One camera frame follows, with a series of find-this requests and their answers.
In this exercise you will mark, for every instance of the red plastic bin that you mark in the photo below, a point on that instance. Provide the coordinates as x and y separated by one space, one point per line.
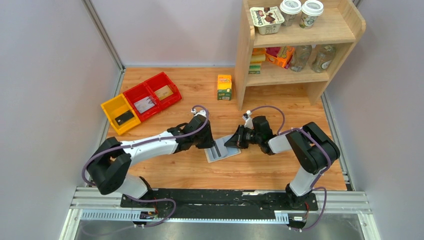
139 92
159 80

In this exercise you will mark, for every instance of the grey credit card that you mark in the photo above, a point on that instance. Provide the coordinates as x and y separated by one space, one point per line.
152 104

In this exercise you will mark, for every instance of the right white-lidded paper cup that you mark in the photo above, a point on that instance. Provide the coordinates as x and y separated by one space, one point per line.
311 10

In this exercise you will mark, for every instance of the yellow green sponge stack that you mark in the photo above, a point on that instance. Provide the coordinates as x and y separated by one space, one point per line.
257 58

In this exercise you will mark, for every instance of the white-lidded paper cup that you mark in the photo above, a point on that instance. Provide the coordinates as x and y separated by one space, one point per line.
289 10
311 10

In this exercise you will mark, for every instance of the yellow plastic bin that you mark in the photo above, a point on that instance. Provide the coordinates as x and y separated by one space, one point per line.
115 107

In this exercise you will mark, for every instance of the left clear plastic bottle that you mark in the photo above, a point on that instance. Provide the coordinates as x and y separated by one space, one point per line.
300 57

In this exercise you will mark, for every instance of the Chobani yogurt cup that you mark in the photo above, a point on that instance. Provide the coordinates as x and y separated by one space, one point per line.
267 20

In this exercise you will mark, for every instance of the right clear plastic bottle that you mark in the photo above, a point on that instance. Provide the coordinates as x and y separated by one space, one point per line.
324 57

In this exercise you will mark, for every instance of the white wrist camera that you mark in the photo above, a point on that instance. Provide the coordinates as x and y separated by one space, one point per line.
248 120
203 113

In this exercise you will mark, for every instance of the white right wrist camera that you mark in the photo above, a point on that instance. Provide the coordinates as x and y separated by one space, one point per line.
248 120

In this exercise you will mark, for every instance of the red middle plastic bin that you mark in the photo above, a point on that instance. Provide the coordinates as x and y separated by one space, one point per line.
139 92

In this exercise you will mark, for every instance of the orange snack box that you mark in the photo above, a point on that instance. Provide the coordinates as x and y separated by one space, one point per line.
280 56

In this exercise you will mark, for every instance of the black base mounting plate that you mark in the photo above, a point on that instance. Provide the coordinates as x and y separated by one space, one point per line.
222 204

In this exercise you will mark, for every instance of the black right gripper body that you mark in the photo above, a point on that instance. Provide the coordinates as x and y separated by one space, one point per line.
240 137

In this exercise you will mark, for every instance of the clear plastic bottle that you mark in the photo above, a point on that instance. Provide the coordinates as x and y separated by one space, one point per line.
324 57
300 57

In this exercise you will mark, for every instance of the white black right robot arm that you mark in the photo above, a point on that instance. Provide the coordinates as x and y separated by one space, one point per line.
314 150

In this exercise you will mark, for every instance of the grey translucent card holder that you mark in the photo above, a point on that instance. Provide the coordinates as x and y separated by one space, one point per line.
219 151

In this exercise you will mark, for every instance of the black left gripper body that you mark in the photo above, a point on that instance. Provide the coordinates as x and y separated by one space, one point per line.
205 139

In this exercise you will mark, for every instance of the gold credit card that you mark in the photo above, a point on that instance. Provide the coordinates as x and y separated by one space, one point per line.
163 92

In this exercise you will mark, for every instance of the wooden shelf unit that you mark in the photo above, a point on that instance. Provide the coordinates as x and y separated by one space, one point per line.
341 24

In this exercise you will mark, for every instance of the yellow green juice carton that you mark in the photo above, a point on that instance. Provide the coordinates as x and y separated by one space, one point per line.
224 87

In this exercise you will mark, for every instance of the silver credit card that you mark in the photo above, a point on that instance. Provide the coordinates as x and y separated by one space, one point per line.
142 105

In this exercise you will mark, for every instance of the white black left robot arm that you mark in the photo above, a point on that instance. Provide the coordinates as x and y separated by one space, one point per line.
109 166

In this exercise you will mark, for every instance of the aluminium frame rail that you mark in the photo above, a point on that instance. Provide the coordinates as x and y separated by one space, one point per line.
337 202

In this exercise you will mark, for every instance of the black credit card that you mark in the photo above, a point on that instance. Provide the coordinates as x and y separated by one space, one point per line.
124 117

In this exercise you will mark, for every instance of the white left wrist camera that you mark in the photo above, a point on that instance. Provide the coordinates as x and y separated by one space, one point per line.
203 113

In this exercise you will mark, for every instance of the red far plastic bin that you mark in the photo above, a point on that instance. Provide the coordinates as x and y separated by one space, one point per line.
159 80

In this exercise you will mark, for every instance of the left white-lidded paper cup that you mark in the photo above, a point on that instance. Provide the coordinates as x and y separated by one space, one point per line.
289 10

